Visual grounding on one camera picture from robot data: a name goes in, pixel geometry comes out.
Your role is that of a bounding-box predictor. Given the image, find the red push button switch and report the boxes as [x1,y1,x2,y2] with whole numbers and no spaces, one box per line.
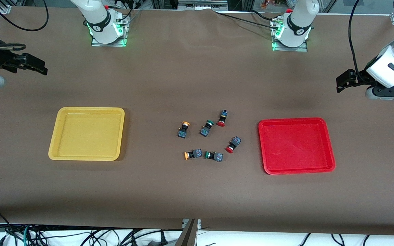
[225,136,241,154]
[216,109,229,127]

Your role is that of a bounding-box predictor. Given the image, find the yellow push button switch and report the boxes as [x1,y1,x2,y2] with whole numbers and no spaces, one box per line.
[178,121,191,139]
[184,148,203,160]

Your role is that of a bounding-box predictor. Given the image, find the red plastic tray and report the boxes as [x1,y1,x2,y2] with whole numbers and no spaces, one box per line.
[258,118,336,175]

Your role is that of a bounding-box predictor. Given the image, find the yellow plastic tray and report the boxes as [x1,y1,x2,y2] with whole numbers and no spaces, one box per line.
[48,107,125,161]

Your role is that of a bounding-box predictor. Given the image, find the grey background equipment box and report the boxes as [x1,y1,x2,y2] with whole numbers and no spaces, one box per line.
[178,0,228,10]

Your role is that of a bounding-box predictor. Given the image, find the brown table cover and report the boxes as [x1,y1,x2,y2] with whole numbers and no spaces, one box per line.
[0,6,394,236]

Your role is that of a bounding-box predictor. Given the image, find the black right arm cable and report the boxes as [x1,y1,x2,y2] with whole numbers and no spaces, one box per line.
[0,0,49,51]

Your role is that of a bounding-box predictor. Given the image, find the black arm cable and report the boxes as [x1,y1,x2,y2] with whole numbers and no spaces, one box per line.
[348,0,372,82]
[0,0,49,51]

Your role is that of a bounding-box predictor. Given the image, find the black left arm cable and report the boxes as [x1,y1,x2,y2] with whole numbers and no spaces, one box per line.
[348,0,372,82]

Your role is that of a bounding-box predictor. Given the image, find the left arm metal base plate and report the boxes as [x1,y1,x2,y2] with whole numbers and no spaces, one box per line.
[272,19,308,52]

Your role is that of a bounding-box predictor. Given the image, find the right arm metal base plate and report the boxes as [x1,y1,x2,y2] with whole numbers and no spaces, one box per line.
[91,14,130,47]

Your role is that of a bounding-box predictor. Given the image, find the short black table cable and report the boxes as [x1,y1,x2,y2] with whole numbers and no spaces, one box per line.
[250,10,278,22]

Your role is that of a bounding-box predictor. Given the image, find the long black table cable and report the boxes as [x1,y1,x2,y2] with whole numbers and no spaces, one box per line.
[212,10,279,32]

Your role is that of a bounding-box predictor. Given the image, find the green push button switch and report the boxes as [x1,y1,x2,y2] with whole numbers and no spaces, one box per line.
[199,120,215,137]
[205,151,223,162]

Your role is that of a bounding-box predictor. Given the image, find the teal floor cable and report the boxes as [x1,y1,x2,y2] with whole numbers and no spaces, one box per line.
[22,224,31,246]

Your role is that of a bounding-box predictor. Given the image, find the tangled black floor cables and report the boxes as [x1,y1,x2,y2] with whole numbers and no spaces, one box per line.
[29,225,184,246]

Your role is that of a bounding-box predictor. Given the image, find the aluminium frame post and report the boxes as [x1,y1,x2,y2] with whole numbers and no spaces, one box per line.
[175,219,201,246]

